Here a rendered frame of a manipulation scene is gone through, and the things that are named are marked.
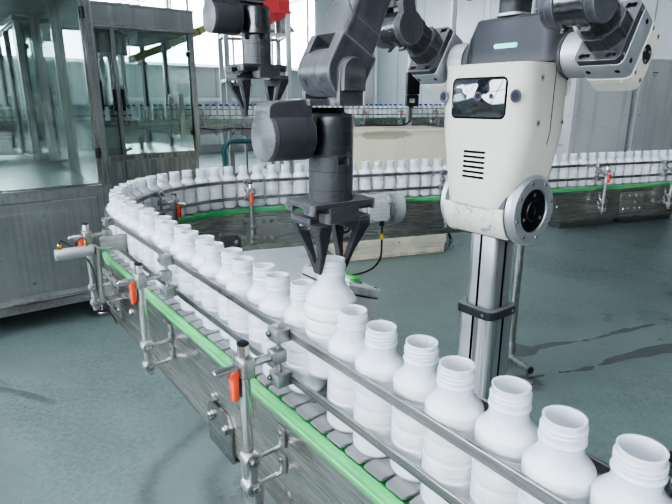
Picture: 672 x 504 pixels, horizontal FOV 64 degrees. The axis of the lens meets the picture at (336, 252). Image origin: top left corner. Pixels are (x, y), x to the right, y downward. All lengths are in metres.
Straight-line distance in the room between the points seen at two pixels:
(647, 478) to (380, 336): 0.29
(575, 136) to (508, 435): 6.16
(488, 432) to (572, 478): 0.08
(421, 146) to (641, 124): 3.12
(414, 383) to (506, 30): 0.89
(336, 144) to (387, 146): 4.19
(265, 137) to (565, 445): 0.43
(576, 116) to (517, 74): 5.43
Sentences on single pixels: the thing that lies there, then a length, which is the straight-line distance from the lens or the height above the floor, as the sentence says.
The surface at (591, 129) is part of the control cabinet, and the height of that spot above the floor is 1.12.
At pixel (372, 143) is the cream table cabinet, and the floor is 1.06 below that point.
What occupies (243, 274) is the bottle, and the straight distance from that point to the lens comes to 0.90.
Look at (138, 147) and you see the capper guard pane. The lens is 5.83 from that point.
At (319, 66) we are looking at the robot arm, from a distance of 0.66.
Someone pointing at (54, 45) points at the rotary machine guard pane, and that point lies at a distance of 3.75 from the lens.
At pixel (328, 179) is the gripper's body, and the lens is 0.66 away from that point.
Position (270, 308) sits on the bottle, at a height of 1.12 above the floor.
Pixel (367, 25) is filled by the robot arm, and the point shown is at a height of 1.51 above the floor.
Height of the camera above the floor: 1.42
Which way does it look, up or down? 16 degrees down
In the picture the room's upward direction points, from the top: straight up
